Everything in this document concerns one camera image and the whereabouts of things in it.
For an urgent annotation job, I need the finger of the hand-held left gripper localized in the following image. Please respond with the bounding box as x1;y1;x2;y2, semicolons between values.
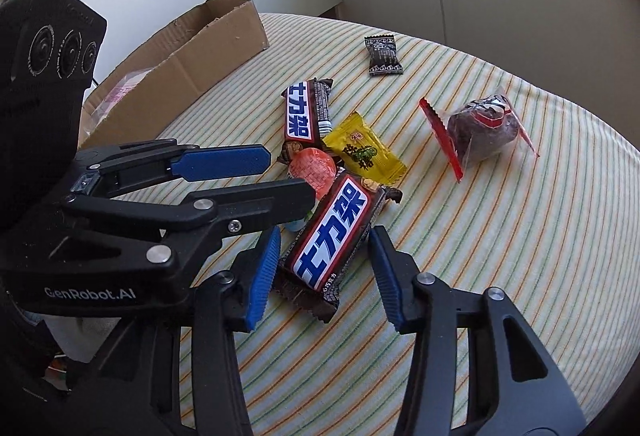
75;138;272;198
65;178;317;289

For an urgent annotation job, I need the brown cardboard box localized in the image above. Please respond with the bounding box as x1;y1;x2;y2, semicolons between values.
77;0;271;152

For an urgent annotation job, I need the orange jelly cup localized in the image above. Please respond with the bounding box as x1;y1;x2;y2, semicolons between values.
287;145;337;202

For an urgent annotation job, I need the yellow candy packet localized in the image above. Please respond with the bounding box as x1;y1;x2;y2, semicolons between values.
322;111;408;184

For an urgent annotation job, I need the brown chocolate bar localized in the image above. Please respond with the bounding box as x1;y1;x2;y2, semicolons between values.
277;77;335;164
272;168;403;324

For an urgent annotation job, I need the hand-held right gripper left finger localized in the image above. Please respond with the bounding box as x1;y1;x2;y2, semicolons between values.
95;226;282;436

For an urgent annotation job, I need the small black snack packet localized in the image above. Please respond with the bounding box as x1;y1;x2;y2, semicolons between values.
363;32;405;77

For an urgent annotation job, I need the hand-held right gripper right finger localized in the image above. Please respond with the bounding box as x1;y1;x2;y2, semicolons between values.
368;225;587;436

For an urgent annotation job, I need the dark cake in clear wrapper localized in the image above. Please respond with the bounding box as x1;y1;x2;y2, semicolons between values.
419;86;541;182

